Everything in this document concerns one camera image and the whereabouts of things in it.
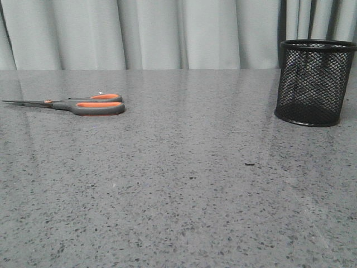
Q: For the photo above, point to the grey and orange scissors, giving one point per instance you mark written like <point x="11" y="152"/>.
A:
<point x="97" y="105"/>

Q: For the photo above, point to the black mesh pen bucket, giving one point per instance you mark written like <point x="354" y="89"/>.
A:
<point x="313" y="81"/>

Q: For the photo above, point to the grey curtain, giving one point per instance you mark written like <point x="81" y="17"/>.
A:
<point x="106" y="35"/>

